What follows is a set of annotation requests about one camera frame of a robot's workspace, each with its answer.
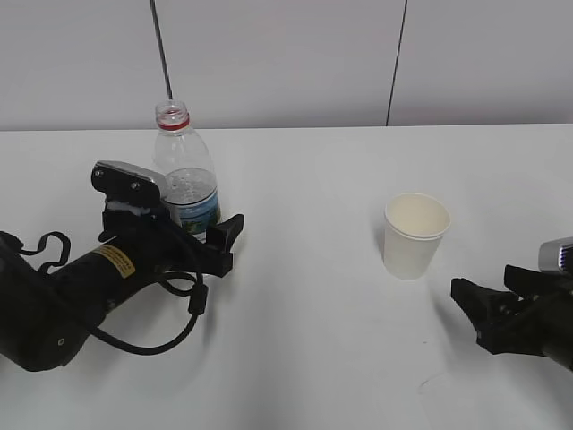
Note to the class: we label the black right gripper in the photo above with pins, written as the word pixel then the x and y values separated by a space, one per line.
pixel 508 323

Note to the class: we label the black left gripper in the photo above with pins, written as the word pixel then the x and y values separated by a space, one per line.
pixel 137 251

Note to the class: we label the clear plastic water bottle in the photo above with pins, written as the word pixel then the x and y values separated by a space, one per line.
pixel 182 156

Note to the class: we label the white paper cup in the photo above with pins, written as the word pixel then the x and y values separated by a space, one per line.
pixel 414 225

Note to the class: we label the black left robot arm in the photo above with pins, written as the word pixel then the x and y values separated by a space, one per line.
pixel 50 305

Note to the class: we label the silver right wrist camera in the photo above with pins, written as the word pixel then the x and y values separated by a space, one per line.
pixel 556 256

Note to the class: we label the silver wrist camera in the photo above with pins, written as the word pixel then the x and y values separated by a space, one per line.
pixel 556 256
pixel 128 187

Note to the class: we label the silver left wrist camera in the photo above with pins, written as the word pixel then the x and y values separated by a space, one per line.
pixel 128 187

